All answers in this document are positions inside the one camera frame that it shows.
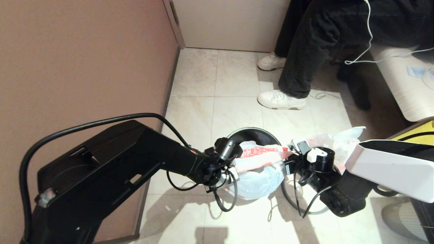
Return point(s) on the light blue packet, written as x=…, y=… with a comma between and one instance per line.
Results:
x=415, y=71

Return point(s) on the yellow fabric bag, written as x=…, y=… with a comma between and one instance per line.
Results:
x=418, y=134

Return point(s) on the person's left black trouser leg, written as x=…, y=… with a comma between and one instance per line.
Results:
x=305, y=61

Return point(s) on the fresh white plastic bag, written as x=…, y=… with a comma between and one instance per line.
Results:
x=257, y=179

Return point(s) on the brown textured partition panel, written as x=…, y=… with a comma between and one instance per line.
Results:
x=67, y=61

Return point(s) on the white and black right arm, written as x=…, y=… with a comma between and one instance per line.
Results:
x=373, y=173

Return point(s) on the white left sneaker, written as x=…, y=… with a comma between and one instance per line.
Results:
x=279, y=100

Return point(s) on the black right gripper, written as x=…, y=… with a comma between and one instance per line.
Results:
x=293, y=167

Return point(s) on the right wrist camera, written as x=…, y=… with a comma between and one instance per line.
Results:
x=303, y=147

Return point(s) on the black round trash bin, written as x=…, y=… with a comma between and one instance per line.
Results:
x=254, y=134

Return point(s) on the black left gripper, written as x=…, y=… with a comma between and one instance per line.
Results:
x=230, y=171

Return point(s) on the person's right black trouser leg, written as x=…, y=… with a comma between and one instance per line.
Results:
x=288, y=27

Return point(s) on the person's black trouser leg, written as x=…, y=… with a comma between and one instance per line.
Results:
x=288, y=27
x=305, y=61

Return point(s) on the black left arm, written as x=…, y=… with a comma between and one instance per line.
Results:
x=118, y=162

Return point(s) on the white right sneaker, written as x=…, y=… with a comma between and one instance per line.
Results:
x=271, y=62

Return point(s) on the white sneaker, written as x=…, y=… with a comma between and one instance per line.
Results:
x=279, y=100
x=271, y=62

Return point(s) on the used translucent trash bag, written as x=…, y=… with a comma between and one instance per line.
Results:
x=339, y=142

